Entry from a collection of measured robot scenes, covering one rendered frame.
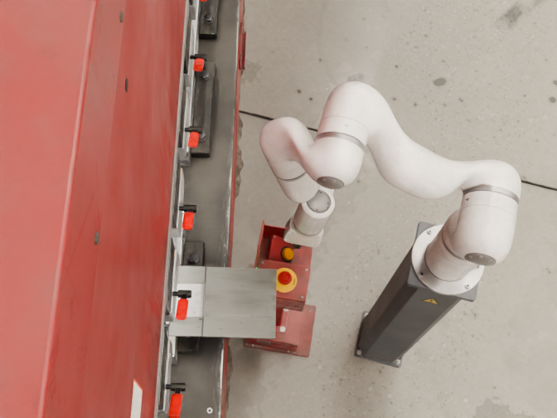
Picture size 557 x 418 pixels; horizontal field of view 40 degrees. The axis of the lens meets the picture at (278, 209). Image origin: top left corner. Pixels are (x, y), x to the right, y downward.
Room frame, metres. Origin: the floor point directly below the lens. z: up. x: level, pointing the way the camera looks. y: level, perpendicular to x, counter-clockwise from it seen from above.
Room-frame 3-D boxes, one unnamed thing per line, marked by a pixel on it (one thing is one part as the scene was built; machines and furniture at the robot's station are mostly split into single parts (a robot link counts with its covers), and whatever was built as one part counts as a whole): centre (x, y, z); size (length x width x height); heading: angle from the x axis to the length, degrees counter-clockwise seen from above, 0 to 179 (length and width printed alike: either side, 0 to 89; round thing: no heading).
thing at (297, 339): (0.67, -0.06, 0.06); 0.25 x 0.20 x 0.12; 88
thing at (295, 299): (0.67, -0.03, 0.75); 0.20 x 0.16 x 0.18; 178
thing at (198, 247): (0.51, 0.20, 0.89); 0.30 x 0.05 x 0.03; 6
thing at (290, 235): (0.72, -0.08, 0.95); 0.10 x 0.07 x 0.11; 88
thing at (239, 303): (0.48, 0.11, 1.00); 0.26 x 0.18 x 0.01; 96
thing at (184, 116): (0.84, 0.29, 1.26); 0.15 x 0.09 x 0.17; 6
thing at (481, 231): (0.64, -0.45, 1.30); 0.19 x 0.12 x 0.24; 172
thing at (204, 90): (1.08, 0.26, 0.89); 0.30 x 0.05 x 0.03; 6
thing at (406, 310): (0.67, -0.45, 0.50); 0.18 x 0.18 x 1.00; 83
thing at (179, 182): (0.64, 0.27, 1.26); 0.15 x 0.09 x 0.17; 6
